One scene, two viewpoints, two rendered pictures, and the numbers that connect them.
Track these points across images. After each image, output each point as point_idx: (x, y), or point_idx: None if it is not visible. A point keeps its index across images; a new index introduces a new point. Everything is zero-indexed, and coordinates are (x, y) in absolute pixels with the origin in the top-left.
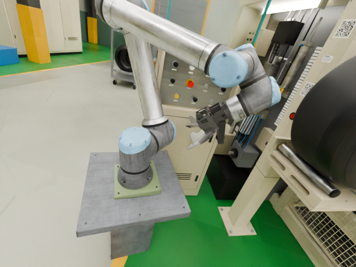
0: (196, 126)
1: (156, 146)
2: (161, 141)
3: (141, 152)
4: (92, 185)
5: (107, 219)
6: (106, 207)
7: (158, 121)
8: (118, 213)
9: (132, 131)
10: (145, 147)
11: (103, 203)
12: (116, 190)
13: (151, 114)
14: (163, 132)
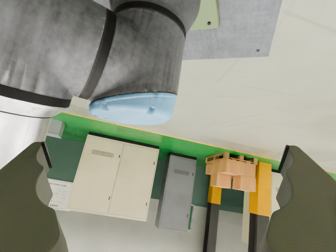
0: (36, 187)
1: (115, 52)
2: (79, 40)
3: (170, 87)
4: (186, 52)
5: (259, 27)
6: (234, 31)
7: (36, 111)
8: (253, 12)
9: (118, 119)
10: (158, 96)
11: (225, 36)
12: (202, 26)
13: (39, 136)
14: (40, 59)
